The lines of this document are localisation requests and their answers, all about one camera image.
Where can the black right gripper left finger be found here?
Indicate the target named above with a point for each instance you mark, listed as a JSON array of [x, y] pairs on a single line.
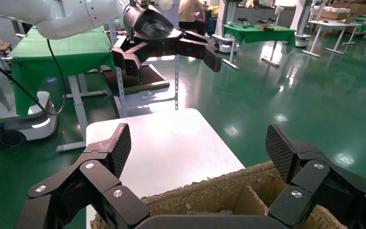
[[107, 177]]

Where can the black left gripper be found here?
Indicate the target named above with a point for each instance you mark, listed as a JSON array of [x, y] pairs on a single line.
[[148, 25]]

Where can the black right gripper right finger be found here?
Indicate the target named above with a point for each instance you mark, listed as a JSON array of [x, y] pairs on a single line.
[[306, 177]]

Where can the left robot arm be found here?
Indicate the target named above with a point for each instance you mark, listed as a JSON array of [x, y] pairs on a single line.
[[60, 15]]

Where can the grey metal shelving rack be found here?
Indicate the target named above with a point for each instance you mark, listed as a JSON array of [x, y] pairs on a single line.
[[151, 79]]

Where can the person in yellow shirt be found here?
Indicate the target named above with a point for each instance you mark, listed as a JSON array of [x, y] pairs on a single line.
[[191, 11]]

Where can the brown cardboard divider insert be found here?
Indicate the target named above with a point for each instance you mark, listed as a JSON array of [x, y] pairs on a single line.
[[249, 202]]

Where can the white robot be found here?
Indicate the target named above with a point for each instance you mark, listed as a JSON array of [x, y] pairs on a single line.
[[301, 19], [227, 12]]

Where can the small green cloth table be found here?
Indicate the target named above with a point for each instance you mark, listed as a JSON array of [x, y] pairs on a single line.
[[258, 34]]

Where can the worn brown cardboard box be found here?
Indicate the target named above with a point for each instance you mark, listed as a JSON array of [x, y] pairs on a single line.
[[202, 189]]

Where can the flat wooden item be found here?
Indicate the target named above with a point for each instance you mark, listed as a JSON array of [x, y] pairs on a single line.
[[266, 27]]

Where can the large green cloth table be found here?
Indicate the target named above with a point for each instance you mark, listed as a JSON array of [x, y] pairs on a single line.
[[60, 53]]

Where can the white robot chassis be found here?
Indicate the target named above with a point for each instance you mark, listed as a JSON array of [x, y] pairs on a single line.
[[12, 126]]

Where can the white table with metal legs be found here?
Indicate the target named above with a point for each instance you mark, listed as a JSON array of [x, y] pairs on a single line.
[[331, 23]]

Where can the small wooden desk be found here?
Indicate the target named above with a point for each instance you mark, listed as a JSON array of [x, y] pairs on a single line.
[[3, 47]]

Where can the brown cardboard boxes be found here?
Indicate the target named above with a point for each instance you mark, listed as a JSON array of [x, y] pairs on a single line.
[[331, 14]]

